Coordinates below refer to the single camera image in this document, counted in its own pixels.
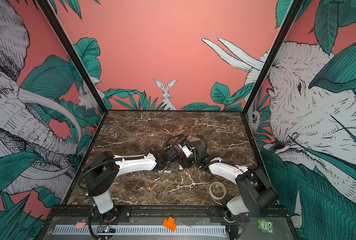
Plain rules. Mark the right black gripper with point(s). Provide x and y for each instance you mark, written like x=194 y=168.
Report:
x=186 y=161

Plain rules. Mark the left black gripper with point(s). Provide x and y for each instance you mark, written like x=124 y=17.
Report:
x=173 y=167

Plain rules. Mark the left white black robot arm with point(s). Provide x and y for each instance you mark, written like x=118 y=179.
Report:
x=95 y=179

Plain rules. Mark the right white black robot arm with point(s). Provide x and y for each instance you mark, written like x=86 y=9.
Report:
x=257 y=192

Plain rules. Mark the clear tape roll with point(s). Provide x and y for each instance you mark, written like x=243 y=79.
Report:
x=217 y=190

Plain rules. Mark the orange toy brick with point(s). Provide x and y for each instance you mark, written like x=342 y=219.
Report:
x=170 y=224

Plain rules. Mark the small green circuit board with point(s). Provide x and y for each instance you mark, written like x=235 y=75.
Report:
x=106 y=230

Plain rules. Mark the green owl toy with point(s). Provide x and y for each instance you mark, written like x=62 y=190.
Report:
x=265 y=226

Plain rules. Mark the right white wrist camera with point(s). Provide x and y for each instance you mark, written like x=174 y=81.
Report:
x=185 y=148

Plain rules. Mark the white slotted cable duct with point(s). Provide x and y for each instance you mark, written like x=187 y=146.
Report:
x=124 y=230

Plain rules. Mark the black front mounting rail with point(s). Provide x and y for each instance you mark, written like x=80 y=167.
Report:
x=123 y=213

